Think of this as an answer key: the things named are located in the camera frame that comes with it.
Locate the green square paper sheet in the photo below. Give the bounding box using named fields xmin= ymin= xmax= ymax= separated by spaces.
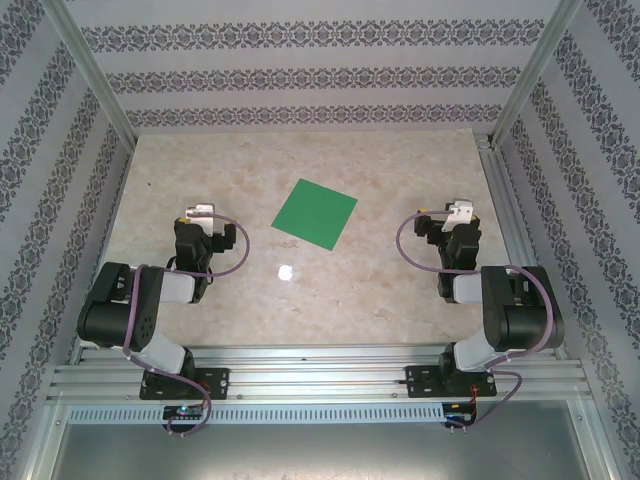
xmin=271 ymin=177 xmax=359 ymax=251

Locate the grey metal sheet panel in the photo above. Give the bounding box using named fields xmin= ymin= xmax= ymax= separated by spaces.
xmin=49 ymin=422 xmax=601 ymax=480

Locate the left small circuit board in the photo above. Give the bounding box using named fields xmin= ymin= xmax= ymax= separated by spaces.
xmin=163 ymin=405 xmax=205 ymax=420

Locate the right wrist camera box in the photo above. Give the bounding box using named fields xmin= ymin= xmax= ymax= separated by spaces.
xmin=441 ymin=198 xmax=475 ymax=233

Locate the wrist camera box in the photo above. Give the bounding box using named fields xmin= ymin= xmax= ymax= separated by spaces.
xmin=183 ymin=202 xmax=217 ymax=225
xmin=441 ymin=198 xmax=475 ymax=233

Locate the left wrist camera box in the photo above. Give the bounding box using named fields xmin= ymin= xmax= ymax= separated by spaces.
xmin=183 ymin=202 xmax=217 ymax=225

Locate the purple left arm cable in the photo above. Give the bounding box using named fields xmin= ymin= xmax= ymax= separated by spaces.
xmin=122 ymin=212 xmax=251 ymax=437

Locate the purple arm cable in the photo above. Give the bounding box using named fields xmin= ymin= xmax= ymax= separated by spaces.
xmin=122 ymin=212 xmax=251 ymax=437
xmin=397 ymin=209 xmax=557 ymax=432

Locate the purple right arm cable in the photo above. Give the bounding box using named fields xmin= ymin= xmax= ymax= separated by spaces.
xmin=397 ymin=209 xmax=557 ymax=432

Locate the aluminium side rail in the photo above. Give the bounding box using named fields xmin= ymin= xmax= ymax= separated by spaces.
xmin=474 ymin=132 xmax=569 ymax=359

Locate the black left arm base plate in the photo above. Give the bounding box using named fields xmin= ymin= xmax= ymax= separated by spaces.
xmin=138 ymin=367 xmax=231 ymax=401

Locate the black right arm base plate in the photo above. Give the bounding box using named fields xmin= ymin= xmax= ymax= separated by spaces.
xmin=404 ymin=364 xmax=497 ymax=400

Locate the aluminium mounting rail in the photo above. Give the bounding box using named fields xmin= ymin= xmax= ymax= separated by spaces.
xmin=47 ymin=344 xmax=594 ymax=402

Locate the aluminium frame post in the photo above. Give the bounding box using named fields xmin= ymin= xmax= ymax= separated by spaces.
xmin=489 ymin=0 xmax=586 ymax=150
xmin=42 ymin=0 xmax=139 ymax=147

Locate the slotted grey cable duct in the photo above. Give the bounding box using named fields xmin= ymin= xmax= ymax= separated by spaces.
xmin=67 ymin=403 xmax=449 ymax=425

